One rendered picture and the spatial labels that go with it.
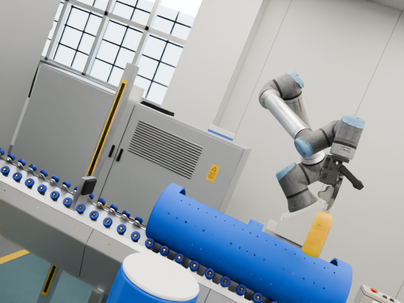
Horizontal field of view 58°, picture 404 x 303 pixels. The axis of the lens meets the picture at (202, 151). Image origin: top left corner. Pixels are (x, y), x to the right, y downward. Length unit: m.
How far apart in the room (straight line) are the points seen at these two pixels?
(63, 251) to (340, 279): 1.25
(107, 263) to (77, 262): 0.18
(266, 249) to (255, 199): 2.83
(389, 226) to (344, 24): 2.27
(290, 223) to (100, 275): 1.10
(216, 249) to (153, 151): 1.86
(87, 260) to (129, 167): 1.67
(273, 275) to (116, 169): 2.19
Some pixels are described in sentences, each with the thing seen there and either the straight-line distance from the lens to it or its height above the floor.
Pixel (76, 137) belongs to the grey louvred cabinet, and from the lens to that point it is 3.69.
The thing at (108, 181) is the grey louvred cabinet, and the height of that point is 0.67.
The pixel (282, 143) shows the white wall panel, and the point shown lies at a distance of 4.35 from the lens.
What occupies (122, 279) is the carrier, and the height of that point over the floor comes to 1.01.
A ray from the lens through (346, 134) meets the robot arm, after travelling 1.51.
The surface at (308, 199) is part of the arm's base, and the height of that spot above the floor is 1.35.
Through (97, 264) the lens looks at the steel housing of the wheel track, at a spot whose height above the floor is 0.76.
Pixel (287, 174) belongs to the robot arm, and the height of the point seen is 1.44.
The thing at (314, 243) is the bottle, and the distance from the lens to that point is 1.53.
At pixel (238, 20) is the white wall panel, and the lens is 4.34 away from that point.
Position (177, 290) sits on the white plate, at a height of 1.04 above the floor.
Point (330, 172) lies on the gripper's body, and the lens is 1.50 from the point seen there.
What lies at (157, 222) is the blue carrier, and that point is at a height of 1.08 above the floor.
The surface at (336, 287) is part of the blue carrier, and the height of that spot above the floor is 1.16.
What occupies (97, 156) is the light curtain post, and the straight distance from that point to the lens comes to 2.24.
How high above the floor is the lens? 1.60
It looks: 6 degrees down
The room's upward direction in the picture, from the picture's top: 22 degrees clockwise
